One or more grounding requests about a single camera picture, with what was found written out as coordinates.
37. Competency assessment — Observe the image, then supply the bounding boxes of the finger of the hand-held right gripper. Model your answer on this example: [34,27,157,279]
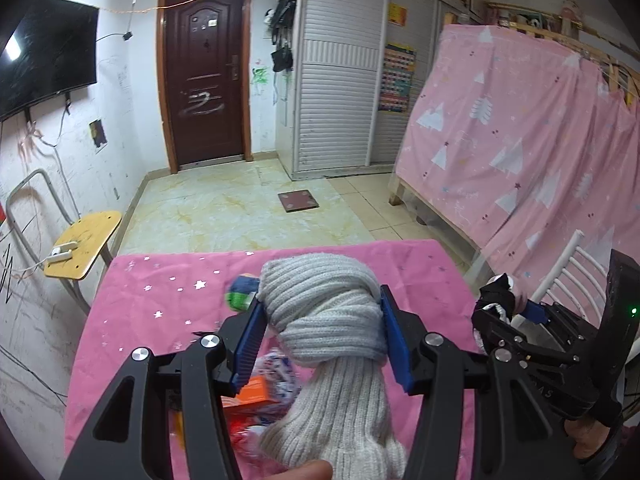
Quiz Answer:
[472,305,532,361]
[520,300,587,347]

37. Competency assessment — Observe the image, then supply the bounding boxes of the white power strip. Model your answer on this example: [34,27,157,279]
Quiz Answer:
[44,241,80,263]

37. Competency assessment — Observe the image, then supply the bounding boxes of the pink tree print sheet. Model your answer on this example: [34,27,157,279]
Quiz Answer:
[395,24,640,311]

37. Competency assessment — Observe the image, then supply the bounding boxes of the white slatted chair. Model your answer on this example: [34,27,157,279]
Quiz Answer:
[530,230,613,321]

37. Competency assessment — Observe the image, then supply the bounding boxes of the yellow seat metal chair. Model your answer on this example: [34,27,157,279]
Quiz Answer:
[5,169,123,311]

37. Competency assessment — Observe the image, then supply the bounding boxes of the white slatted wardrobe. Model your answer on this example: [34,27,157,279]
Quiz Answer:
[275,0,493,181]

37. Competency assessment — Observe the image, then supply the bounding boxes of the wall socket hole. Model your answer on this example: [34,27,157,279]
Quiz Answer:
[89,119,108,153]

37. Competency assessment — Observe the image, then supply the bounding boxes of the brown bathroom scale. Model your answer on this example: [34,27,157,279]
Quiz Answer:
[279,190,320,212]

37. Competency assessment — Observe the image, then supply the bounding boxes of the black handbag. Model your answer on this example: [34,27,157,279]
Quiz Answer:
[271,45,294,73]

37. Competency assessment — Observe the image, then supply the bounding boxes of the black hanging bags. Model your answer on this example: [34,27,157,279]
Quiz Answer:
[265,0,297,46]

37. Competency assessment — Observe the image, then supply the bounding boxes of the colourful grid poster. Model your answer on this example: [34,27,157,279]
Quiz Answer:
[378,42,417,116]

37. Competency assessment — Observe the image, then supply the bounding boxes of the black wall television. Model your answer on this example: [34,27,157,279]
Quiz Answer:
[0,0,99,123]

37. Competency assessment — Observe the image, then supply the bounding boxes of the dark brown door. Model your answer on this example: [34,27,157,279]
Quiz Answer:
[159,0,256,173]

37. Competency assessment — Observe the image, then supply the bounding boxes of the black and white sock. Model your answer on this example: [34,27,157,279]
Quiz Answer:
[475,272,526,331]

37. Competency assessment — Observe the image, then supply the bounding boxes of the person's right hand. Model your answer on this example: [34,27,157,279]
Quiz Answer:
[562,410,626,466]

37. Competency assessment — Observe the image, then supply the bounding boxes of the pink star tablecloth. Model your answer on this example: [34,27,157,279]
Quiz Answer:
[65,240,488,480]

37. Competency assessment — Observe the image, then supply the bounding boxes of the orange cardboard box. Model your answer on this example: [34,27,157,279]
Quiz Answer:
[222,375,281,408]

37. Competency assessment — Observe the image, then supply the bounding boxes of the patterned plastic bag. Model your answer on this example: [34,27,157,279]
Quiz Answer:
[250,350,306,411]

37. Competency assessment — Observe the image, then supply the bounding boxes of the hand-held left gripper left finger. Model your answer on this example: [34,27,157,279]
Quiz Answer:
[60,287,268,480]

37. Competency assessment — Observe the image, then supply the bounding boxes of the person's left hand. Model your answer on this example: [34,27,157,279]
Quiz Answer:
[277,460,335,480]

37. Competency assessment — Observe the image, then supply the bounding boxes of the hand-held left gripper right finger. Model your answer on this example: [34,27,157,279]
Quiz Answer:
[379,285,586,480]

